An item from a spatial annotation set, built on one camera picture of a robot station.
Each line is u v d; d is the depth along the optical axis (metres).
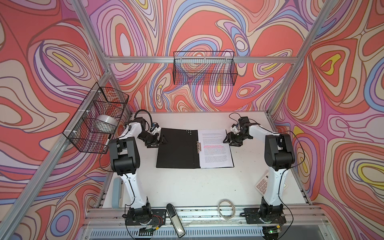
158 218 0.72
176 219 0.69
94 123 0.69
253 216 0.74
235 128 0.95
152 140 0.84
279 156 0.56
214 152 0.96
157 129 0.91
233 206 0.75
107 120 0.74
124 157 0.54
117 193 0.77
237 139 0.89
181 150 0.97
